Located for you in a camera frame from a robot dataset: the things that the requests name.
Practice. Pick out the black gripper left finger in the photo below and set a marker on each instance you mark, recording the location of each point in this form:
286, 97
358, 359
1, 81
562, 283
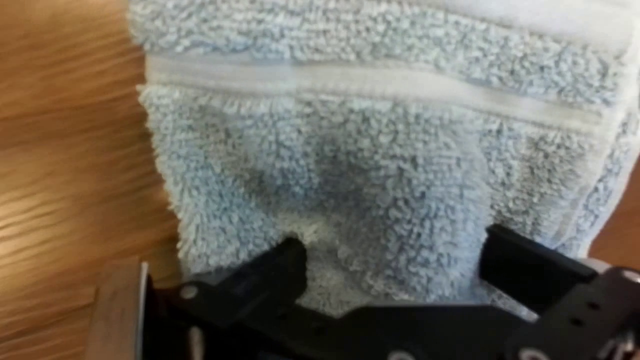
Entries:
260, 280

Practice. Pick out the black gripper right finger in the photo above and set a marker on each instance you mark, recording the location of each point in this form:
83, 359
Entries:
532, 272

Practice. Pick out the light blue towel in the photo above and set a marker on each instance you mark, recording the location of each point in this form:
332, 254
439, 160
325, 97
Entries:
372, 133

